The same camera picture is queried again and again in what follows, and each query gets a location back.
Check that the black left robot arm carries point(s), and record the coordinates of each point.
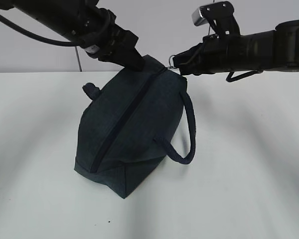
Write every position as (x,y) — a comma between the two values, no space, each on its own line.
(58,15)

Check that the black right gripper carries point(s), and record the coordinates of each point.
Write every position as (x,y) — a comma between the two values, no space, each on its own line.
(214,57)

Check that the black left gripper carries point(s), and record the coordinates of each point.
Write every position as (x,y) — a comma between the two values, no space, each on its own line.
(100,36)

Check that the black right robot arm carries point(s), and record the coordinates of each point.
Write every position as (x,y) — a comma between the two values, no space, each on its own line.
(275,50)

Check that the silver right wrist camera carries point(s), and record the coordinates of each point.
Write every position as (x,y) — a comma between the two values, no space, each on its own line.
(220,16)

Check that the dark blue insulated lunch bag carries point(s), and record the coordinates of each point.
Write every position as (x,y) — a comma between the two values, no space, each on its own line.
(132,123)

